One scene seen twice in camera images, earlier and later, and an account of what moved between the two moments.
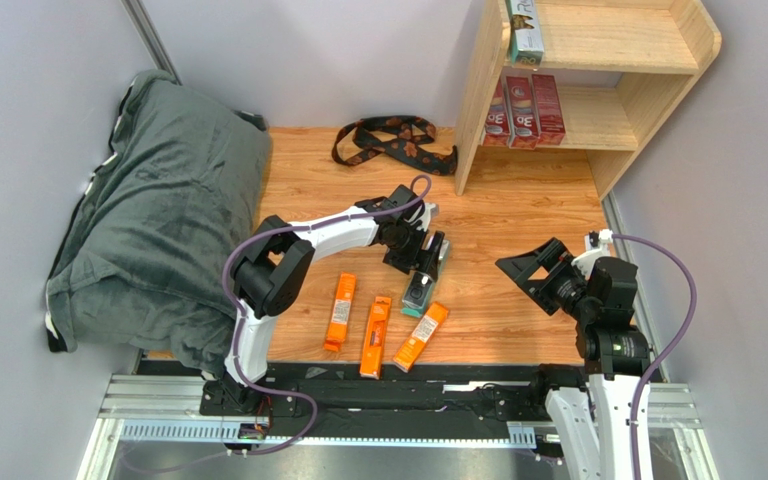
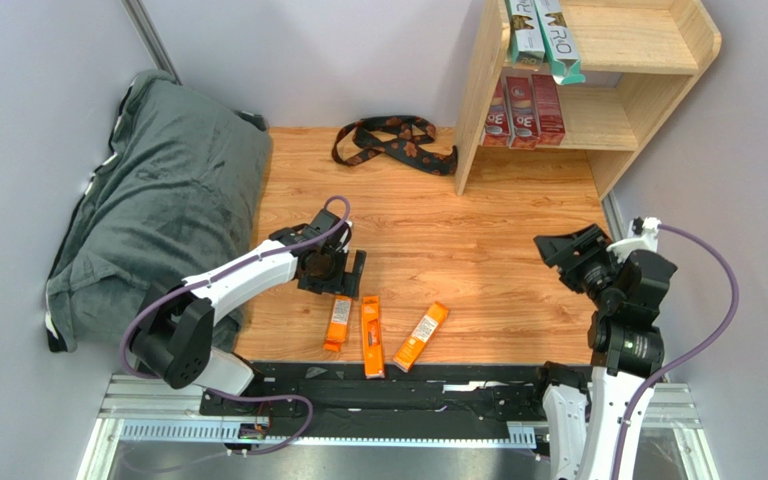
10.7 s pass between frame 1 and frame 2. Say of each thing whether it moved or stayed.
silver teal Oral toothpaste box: stayed
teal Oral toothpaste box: moved
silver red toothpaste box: stayed
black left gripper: moved
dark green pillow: stayed
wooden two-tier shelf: stayed
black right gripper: moved
